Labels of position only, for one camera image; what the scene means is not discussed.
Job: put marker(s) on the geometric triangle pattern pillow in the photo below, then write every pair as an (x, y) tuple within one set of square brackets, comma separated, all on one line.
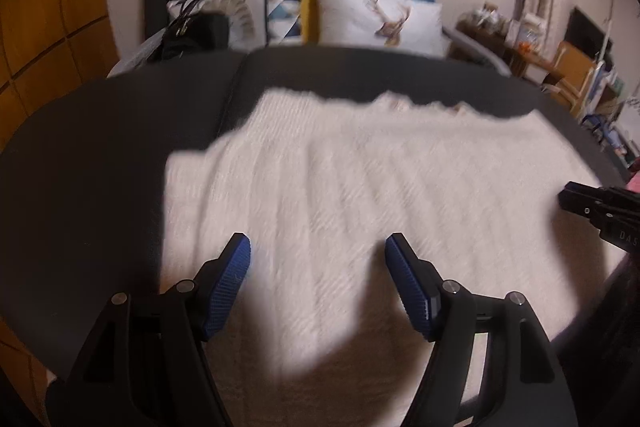
[(253, 24)]

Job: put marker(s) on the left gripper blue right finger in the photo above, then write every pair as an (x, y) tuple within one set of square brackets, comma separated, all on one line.
[(438, 309)]

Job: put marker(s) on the black handbag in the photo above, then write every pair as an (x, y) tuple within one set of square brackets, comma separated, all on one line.
[(193, 34)]

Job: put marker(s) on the wooden side table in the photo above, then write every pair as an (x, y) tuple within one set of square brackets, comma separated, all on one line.
[(518, 61)]

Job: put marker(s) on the black television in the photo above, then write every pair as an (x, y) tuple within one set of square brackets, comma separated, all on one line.
[(583, 34)]

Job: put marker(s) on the cream knitted sweater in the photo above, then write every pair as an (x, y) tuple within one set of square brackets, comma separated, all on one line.
[(318, 336)]

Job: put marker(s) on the white deer print pillow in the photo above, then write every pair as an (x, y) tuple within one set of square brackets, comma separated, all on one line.
[(406, 26)]

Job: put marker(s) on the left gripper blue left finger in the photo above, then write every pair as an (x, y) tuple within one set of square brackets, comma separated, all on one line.
[(209, 297)]

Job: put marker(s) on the wooden chair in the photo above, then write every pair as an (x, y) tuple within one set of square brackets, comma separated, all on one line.
[(576, 82)]

